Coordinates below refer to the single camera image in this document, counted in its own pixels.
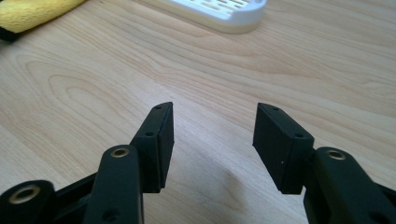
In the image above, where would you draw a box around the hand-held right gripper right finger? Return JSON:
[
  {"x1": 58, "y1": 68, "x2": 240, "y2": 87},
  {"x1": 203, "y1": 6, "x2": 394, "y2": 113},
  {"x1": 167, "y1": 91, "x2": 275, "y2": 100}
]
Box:
[{"x1": 252, "y1": 102, "x2": 316, "y2": 195}]

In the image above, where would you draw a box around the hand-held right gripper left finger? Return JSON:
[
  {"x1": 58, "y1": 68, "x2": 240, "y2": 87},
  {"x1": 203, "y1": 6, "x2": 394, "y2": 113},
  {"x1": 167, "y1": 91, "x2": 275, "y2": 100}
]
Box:
[{"x1": 129, "y1": 101, "x2": 175, "y2": 194}]

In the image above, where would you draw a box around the yellow cloth with black trim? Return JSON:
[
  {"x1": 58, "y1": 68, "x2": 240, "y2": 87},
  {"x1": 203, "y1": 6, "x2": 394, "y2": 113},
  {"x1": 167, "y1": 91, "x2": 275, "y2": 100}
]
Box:
[{"x1": 0, "y1": 0, "x2": 88, "y2": 44}]

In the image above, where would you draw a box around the white slotted tray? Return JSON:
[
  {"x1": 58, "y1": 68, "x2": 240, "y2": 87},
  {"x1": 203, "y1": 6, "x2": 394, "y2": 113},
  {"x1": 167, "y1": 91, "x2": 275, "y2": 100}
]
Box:
[{"x1": 155, "y1": 0, "x2": 269, "y2": 35}]

